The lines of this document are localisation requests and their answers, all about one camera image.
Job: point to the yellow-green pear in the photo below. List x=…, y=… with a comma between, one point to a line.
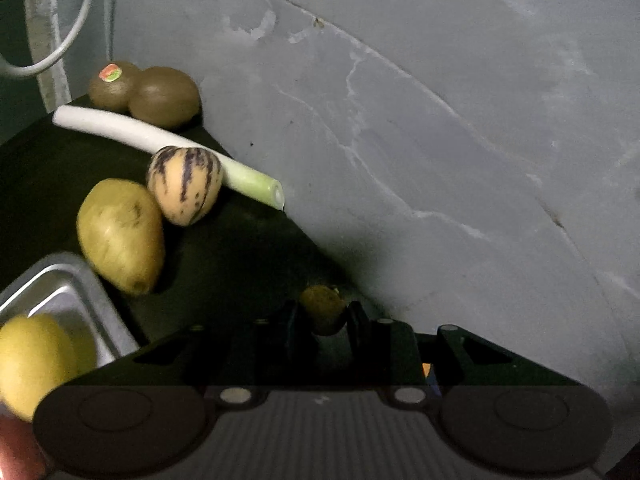
x=120, y=235
x=322, y=307

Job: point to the white green leek stalk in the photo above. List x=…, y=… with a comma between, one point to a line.
x=110, y=125

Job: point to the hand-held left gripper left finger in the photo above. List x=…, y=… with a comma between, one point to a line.
x=287, y=321

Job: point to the kiwi with orange sticker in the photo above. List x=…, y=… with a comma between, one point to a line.
x=112, y=90

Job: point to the brown kiwi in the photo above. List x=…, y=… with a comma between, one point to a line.
x=165, y=97

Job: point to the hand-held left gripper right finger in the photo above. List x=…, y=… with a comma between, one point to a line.
x=358, y=321

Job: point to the round yellow citrus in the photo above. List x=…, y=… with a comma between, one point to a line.
x=30, y=360

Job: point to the grey metal tray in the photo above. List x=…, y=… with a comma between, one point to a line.
x=65, y=290

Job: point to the red apple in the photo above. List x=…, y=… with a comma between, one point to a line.
x=17, y=452

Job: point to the striped pepino melon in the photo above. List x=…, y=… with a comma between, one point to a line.
x=185, y=185

